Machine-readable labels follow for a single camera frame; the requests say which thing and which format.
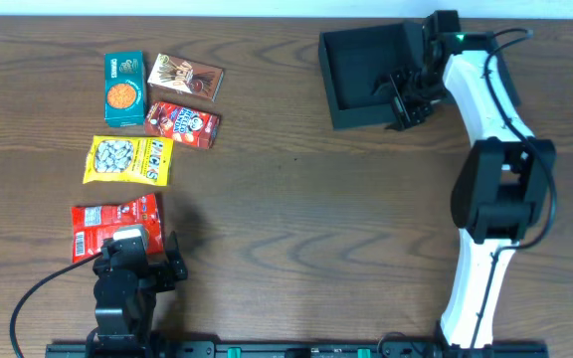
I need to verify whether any black gift box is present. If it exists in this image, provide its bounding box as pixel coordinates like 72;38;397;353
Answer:
318;10;498;129

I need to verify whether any red Hello Panda box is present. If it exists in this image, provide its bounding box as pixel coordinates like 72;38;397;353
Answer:
144;101;221;149

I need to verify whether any teal Chunkies cookie box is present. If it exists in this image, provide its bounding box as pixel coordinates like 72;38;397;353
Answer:
104;51;147;127

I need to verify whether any brown Pocky box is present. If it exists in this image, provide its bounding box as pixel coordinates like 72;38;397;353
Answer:
147;54;225;101

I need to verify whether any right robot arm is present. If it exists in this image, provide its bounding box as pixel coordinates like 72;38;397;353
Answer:
374;10;557;357

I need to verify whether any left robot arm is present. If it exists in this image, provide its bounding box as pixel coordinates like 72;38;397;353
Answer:
85;225;188;357

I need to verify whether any red candy bag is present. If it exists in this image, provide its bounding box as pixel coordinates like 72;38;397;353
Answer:
71;194;163;264

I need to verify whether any yellow Hacks candy bag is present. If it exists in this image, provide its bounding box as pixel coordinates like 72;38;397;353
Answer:
83;135;174;187

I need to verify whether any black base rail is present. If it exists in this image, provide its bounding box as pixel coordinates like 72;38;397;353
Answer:
45;339;550;358

